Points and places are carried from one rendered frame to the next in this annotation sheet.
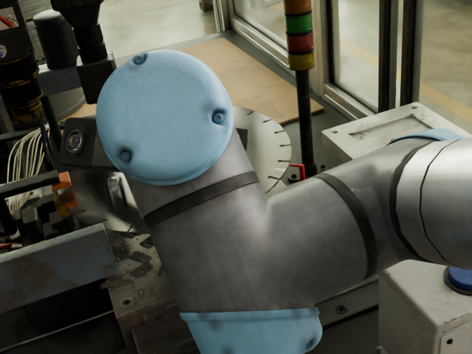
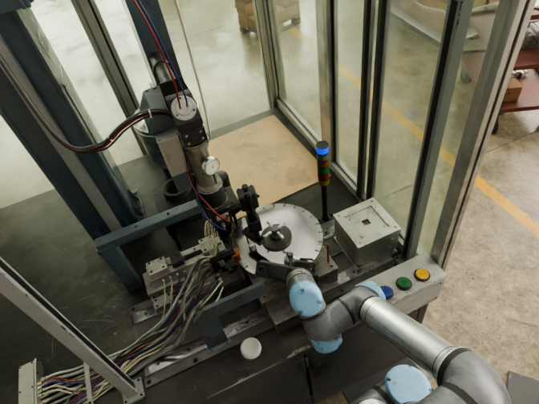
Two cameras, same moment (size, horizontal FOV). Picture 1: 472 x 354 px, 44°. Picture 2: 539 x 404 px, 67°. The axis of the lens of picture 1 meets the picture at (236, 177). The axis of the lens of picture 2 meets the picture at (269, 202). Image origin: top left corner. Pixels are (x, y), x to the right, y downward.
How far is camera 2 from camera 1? 76 cm
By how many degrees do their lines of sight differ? 14
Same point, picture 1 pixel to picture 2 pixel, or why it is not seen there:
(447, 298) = not seen: hidden behind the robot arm
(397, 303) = not seen: hidden behind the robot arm
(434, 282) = not seen: hidden behind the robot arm
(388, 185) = (358, 309)
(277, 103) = (307, 171)
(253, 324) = (327, 343)
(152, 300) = (273, 296)
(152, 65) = (305, 292)
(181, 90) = (312, 298)
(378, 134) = (356, 217)
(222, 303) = (320, 339)
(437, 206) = (368, 321)
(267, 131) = (312, 223)
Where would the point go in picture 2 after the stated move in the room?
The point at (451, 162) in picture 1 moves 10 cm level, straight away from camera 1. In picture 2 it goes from (371, 312) to (377, 276)
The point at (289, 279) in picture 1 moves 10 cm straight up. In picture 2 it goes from (335, 332) to (334, 313)
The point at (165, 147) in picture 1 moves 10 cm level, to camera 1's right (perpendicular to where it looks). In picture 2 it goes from (309, 310) to (350, 303)
